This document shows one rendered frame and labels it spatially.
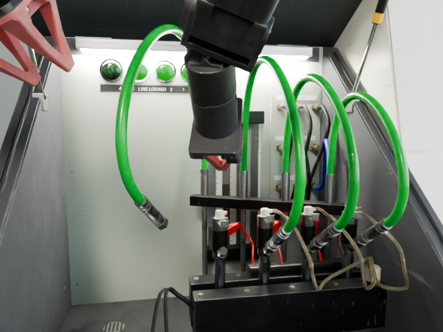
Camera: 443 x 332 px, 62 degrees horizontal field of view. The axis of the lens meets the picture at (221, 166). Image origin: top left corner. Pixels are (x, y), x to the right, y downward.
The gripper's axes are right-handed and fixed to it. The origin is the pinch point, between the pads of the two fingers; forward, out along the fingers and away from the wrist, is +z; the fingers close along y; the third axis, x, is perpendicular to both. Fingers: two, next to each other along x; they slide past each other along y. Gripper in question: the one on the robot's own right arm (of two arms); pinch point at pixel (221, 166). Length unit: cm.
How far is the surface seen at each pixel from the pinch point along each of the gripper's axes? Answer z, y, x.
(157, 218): 3.0, -7.7, 9.2
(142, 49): -15.8, 7.2, 9.9
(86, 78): 6.8, 29.9, 33.1
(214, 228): 11.4, -4.6, 1.6
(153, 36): -15.1, 11.2, 9.3
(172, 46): 3.6, 36.6, 13.9
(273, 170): 30.5, 22.6, -9.3
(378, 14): -4.8, 33.0, -27.7
